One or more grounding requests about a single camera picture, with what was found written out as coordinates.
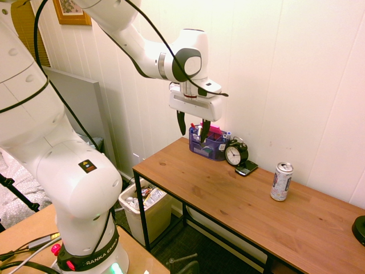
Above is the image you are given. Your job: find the grey cable adapter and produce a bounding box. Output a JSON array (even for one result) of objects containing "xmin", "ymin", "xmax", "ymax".
[{"xmin": 27, "ymin": 232, "xmax": 61, "ymax": 251}]

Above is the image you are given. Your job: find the white patterned bed cover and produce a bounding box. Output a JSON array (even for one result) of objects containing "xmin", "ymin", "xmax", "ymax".
[{"xmin": 0, "ymin": 150, "xmax": 52, "ymax": 229}]

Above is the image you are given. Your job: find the black tripod leg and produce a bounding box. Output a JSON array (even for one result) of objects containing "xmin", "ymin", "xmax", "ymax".
[{"xmin": 0, "ymin": 173, "xmax": 40, "ymax": 212}]

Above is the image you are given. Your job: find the wooden table with black frame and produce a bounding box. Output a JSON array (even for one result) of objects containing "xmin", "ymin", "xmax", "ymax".
[{"xmin": 132, "ymin": 136, "xmax": 365, "ymax": 274}]

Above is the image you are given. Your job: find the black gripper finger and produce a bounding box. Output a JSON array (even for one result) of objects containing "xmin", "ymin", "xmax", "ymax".
[
  {"xmin": 176, "ymin": 111, "xmax": 186, "ymax": 136},
  {"xmin": 200, "ymin": 119, "xmax": 212, "ymax": 144}
]

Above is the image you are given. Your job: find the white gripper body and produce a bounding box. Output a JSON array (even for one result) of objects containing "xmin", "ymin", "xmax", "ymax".
[{"xmin": 168, "ymin": 83, "xmax": 223, "ymax": 122}]

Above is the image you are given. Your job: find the white printed drink can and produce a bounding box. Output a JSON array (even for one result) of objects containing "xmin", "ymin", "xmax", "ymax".
[{"xmin": 270, "ymin": 162, "xmax": 294, "ymax": 202}]

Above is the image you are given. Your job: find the black twin-bell alarm clock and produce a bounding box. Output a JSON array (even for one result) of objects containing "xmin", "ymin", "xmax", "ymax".
[{"xmin": 224, "ymin": 136, "xmax": 249, "ymax": 167}]

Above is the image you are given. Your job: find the purple translucent desk organizer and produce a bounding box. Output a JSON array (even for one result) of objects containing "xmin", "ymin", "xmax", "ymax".
[{"xmin": 188, "ymin": 123, "xmax": 230, "ymax": 162}]

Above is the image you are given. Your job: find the black clamp handle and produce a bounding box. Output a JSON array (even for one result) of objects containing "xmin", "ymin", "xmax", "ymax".
[{"xmin": 167, "ymin": 252, "xmax": 200, "ymax": 274}]

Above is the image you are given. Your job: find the black mobile phone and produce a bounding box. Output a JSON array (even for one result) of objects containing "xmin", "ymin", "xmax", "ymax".
[{"xmin": 234, "ymin": 160, "xmax": 259, "ymax": 177}]

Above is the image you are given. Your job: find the black round lamp base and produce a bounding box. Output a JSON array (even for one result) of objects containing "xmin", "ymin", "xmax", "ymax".
[{"xmin": 351, "ymin": 215, "xmax": 365, "ymax": 247}]

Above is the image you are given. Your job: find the wooden framed picture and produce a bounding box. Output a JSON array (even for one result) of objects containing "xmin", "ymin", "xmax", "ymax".
[{"xmin": 52, "ymin": 0, "xmax": 92, "ymax": 26}]

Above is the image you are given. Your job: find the white plastic trash bin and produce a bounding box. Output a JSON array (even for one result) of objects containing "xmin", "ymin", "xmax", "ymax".
[{"xmin": 117, "ymin": 178, "xmax": 173, "ymax": 247}]

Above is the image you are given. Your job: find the pink sticky note pad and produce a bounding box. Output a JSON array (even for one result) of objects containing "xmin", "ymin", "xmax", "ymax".
[{"xmin": 202, "ymin": 122, "xmax": 223, "ymax": 139}]

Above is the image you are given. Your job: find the grey headboard panel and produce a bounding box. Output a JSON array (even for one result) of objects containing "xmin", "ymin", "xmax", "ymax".
[{"xmin": 42, "ymin": 66, "xmax": 117, "ymax": 167}]

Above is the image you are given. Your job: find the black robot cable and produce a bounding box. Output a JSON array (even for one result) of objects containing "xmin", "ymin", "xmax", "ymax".
[{"xmin": 0, "ymin": 0, "xmax": 229, "ymax": 255}]

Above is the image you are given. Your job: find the wooden window blind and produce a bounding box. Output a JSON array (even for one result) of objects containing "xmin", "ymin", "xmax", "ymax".
[{"xmin": 11, "ymin": 0, "xmax": 51, "ymax": 68}]

